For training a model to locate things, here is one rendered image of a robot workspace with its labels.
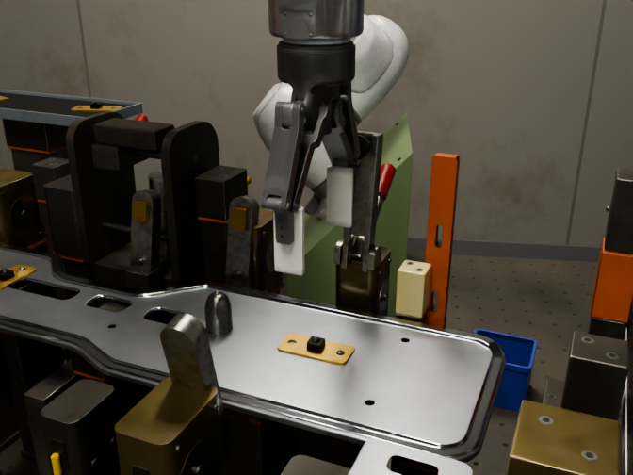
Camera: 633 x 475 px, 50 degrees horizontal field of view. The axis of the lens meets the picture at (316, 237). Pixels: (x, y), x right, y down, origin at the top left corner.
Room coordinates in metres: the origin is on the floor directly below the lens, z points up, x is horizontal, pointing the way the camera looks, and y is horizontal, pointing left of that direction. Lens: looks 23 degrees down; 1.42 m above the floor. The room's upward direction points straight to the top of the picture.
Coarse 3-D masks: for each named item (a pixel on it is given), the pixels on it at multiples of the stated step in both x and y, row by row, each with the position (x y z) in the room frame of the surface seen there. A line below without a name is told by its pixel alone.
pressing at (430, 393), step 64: (0, 256) 0.92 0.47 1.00; (0, 320) 0.74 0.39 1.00; (64, 320) 0.73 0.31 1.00; (128, 320) 0.73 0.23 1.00; (256, 320) 0.73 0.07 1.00; (320, 320) 0.73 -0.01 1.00; (384, 320) 0.73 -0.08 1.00; (256, 384) 0.60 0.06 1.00; (320, 384) 0.60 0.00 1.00; (384, 384) 0.60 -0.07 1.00; (448, 384) 0.60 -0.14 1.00; (448, 448) 0.50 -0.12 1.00
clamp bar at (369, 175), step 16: (368, 144) 0.78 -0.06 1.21; (368, 160) 0.81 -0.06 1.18; (368, 176) 0.81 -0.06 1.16; (368, 192) 0.79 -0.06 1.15; (352, 208) 0.81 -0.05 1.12; (368, 208) 0.79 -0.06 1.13; (352, 224) 0.80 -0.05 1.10; (368, 224) 0.79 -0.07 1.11; (352, 240) 0.81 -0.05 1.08; (368, 240) 0.78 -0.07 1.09
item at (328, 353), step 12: (288, 336) 0.69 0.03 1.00; (300, 336) 0.69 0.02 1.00; (312, 336) 0.68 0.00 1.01; (288, 348) 0.67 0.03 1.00; (300, 348) 0.67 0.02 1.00; (312, 348) 0.66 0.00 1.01; (324, 348) 0.67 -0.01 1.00; (336, 348) 0.67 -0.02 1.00; (348, 348) 0.67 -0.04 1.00; (324, 360) 0.64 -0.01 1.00; (336, 360) 0.64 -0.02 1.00; (348, 360) 0.64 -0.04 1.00
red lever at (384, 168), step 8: (384, 168) 0.90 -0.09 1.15; (392, 168) 0.90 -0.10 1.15; (384, 176) 0.88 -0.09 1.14; (392, 176) 0.89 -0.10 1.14; (384, 184) 0.87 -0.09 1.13; (384, 192) 0.87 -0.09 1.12; (384, 200) 0.87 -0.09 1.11; (360, 240) 0.81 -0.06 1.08; (352, 248) 0.80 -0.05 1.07; (360, 248) 0.79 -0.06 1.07; (352, 256) 0.79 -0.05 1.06; (360, 256) 0.79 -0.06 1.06
